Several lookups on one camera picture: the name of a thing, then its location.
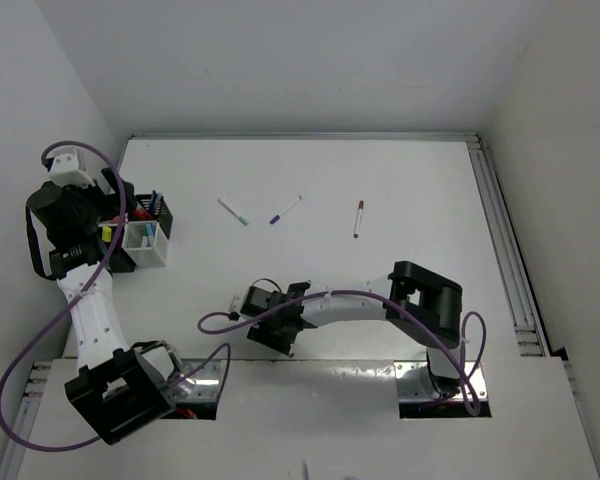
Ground purple cap white marker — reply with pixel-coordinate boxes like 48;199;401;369
269;195;302;225

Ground yellow cap black highlighter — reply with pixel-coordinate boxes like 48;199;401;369
101;226;113;243

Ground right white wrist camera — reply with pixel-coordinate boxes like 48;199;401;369
229;295;242;321

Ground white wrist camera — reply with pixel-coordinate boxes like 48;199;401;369
229;295;242;321
48;147;96;189

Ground dark red cap marker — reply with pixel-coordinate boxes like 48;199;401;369
352;200;365;239

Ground metal base plate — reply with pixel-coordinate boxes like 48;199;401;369
171;360;223;403
394;361;488;403

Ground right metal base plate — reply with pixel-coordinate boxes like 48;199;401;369
394;361;488;403

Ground blue clear pen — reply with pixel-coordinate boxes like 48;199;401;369
148;190;158;215

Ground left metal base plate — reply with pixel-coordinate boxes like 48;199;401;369
171;360;223;403

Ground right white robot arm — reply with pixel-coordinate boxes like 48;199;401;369
237;261;463;398

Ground mint cap white marker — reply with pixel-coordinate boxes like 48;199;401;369
218;198;250;226

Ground light blue cap marker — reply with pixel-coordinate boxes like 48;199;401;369
146;223;156;248

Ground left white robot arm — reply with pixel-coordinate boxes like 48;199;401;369
26;167;182;445

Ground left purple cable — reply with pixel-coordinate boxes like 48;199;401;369
0;141;231;452

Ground red gel pen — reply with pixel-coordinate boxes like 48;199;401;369
132;206;153;220

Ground black and white pen organizer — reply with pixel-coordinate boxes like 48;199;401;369
108;191;173;273

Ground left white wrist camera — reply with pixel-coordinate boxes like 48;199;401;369
48;147;96;189

